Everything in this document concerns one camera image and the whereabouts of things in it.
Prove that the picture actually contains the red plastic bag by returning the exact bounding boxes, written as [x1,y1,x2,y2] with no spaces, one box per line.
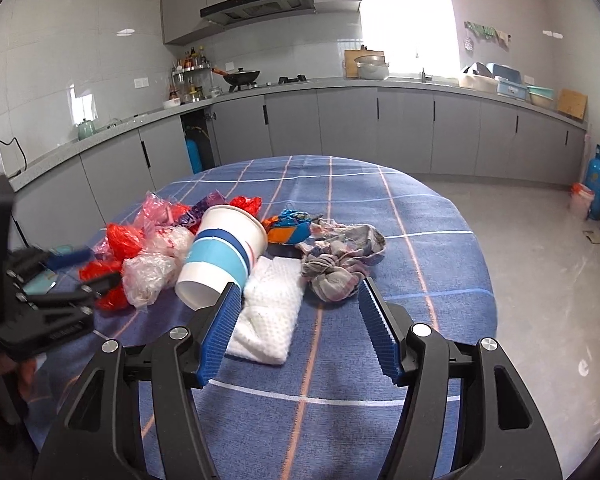
[79,223,145,312]

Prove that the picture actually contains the red mesh net bag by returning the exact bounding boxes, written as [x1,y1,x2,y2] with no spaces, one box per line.
[230,195,262,218]

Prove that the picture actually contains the blue white paper cup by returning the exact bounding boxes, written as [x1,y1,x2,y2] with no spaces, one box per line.
[175,205,268,310]

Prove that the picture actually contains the orange blue snack wrapper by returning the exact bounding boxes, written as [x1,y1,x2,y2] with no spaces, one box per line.
[262,209,313,246]

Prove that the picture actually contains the white foam sponge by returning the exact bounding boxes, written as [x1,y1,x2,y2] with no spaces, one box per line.
[226,256,306,366]

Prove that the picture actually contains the plaid cloth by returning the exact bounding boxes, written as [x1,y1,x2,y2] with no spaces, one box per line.
[297,218,387,304]

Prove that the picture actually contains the hanging rags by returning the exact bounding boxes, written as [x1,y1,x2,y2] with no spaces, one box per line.
[464,21,512,50]

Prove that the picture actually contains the pink plastic bag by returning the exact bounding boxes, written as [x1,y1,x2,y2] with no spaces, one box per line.
[116,192,187,248]

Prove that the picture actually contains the purple snack wrapper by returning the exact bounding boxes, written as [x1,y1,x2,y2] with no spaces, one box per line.
[176,191,225,232]

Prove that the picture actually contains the gas stove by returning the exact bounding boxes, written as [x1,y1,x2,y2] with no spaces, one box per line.
[277,74,308,84]

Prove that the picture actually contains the cardboard piece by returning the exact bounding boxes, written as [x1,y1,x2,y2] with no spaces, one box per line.
[557,89,588,122]

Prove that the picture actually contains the blue cylinder under counter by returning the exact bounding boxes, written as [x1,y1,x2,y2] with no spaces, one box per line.
[185,136,204,174]

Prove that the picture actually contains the white bowl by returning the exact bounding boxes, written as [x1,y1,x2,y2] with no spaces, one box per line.
[162,98,181,110]

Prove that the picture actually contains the blue storage container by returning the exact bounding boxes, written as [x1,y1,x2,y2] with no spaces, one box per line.
[486,63,528,101]

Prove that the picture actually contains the grey lower cabinets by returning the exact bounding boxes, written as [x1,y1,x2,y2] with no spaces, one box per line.
[12,82,586,246]

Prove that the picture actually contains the black range hood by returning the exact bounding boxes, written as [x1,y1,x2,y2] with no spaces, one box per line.
[200,0,315,27]

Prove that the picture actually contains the green basin stack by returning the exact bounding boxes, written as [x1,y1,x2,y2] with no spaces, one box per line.
[527,84,555,110]

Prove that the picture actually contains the pink white bucket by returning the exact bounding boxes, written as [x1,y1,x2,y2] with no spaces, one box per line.
[568,182,595,221]

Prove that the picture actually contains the black power cable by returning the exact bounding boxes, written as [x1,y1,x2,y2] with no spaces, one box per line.
[0,135,29,179]

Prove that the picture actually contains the green ceramic teapot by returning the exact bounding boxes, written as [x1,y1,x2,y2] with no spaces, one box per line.
[78,118,96,141]

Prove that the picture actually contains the grey pot with lid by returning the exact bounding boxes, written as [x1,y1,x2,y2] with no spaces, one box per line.
[354,54,389,80]

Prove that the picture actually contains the metal spice rack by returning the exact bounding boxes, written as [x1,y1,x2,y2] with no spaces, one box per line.
[172,46,212,104]

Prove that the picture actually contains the black wok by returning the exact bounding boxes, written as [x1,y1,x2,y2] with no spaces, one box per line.
[211,67,260,92]

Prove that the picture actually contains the wooden cutting board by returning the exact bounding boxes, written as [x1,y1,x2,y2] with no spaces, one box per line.
[343,49,385,79]

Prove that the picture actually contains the clear crumpled plastic bag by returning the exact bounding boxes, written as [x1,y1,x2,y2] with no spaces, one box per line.
[122,226,194,310]

